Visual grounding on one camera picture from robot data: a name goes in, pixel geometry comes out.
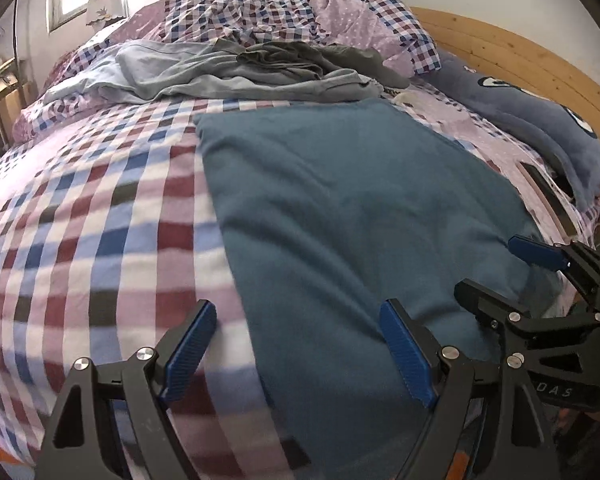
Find light blue garment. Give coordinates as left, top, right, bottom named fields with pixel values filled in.
left=43, top=52, right=124, bottom=104

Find plaid folded quilt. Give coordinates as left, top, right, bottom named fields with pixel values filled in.
left=45, top=0, right=441, bottom=87

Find cardboard boxes stack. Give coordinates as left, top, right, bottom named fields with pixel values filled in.
left=0, top=58, right=36, bottom=155

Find olive green garment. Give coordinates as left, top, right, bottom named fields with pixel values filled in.
left=213, top=38, right=410, bottom=89

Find black clothes rack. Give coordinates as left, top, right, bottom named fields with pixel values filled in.
left=12, top=0, right=27, bottom=110

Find plaid bed sheet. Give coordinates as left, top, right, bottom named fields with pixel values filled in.
left=0, top=84, right=566, bottom=479

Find dark blue plush pillow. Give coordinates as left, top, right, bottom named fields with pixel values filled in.
left=424, top=51, right=600, bottom=210

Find dark teal sweater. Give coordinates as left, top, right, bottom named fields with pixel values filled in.
left=195, top=100, right=562, bottom=479

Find grey trousers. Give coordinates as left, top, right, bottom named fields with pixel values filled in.
left=96, top=41, right=384, bottom=103

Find wooden headboard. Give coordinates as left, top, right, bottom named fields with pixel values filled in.
left=412, top=6, right=600, bottom=138

